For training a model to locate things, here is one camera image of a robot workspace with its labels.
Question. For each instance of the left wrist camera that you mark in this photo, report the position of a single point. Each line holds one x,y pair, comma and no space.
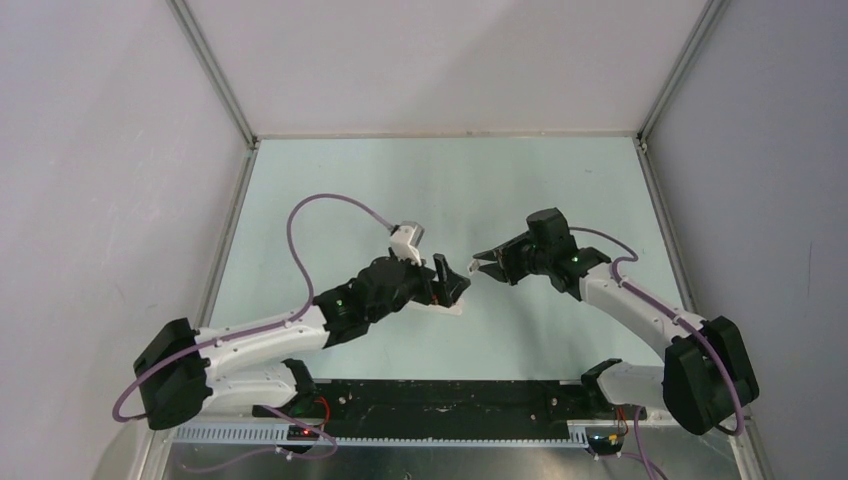
405,238

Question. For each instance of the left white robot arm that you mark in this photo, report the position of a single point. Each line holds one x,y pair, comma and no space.
184,372

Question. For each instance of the controller board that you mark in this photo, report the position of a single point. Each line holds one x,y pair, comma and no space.
604,445
300,434

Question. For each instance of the grey slotted cable duct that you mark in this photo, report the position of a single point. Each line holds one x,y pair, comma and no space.
272,434

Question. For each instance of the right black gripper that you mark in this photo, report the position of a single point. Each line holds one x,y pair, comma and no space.
507,271

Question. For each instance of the left controller board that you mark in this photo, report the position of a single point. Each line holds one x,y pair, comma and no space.
300,434

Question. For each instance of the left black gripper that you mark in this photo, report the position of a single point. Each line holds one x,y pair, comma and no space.
442,293

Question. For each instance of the right controller board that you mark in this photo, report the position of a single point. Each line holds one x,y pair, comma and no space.
604,445

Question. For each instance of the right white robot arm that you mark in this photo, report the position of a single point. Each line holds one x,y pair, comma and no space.
705,380

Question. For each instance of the white remote control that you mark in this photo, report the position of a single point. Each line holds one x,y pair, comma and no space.
454,310

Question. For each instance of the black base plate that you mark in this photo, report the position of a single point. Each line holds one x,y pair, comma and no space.
560,400

